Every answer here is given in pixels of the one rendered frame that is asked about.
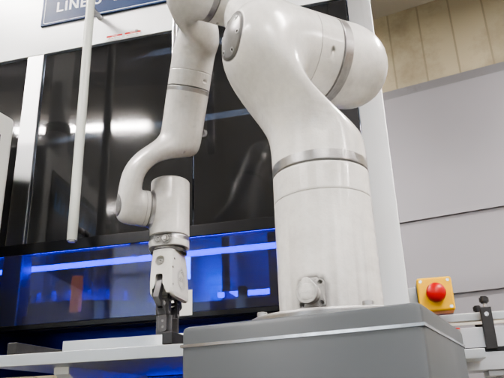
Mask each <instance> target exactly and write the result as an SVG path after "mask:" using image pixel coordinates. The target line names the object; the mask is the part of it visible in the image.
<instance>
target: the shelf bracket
mask: <svg viewBox="0 0 504 378"><path fill-rule="evenodd" d="M54 375H55V376H57V377H58V378H148V377H147V376H143V375H136V374H130V373H118V372H112V371H105V370H93V369H86V368H80V367H55V368H54Z"/></svg>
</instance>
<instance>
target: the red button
mask: <svg viewBox="0 0 504 378"><path fill-rule="evenodd" d="M426 295H427V297H428V299H429V300H430V301H432V302H441V301H442V300H443V299H444V298H445V297H446V288H445V287H444V286H443V285H442V284H441V283H431V284H429V285H428V287H427V289H426Z"/></svg>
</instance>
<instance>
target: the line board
mask: <svg viewBox="0 0 504 378"><path fill-rule="evenodd" d="M164 2H167V0H95V8H96V9H97V10H98V12H99V13H100V15H104V14H111V13H115V12H119V11H126V10H130V9H134V8H141V7H145V6H149V5H156V4H160V3H164ZM85 15H86V0H43V10H42V17H41V24H40V27H44V26H51V25H55V24H59V23H66V22H70V21H74V20H81V19H85Z"/></svg>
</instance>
